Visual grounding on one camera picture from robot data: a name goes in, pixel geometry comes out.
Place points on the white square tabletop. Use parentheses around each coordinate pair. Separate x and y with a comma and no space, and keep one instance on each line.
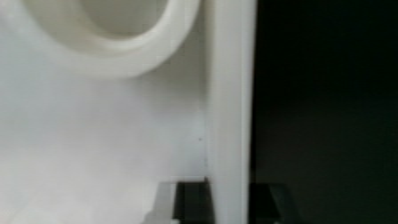
(125,107)

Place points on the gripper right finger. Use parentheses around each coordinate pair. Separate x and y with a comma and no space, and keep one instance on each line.
(284,204)

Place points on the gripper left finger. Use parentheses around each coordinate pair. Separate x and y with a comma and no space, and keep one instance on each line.
(160,215)

